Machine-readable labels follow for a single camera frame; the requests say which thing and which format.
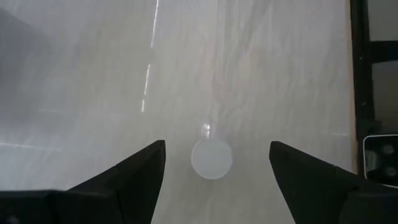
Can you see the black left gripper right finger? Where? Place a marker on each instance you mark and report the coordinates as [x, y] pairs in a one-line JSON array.
[[304, 180]]

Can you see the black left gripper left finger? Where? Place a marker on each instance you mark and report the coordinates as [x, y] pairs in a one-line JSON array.
[[140, 180]]

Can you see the blue bottle with red pills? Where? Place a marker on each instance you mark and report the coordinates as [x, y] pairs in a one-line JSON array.
[[211, 158]]

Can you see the black table camera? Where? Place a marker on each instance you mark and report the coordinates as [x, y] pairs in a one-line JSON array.
[[382, 160]]

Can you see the black aluminium station frame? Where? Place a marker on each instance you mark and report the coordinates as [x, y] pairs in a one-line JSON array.
[[362, 77]]

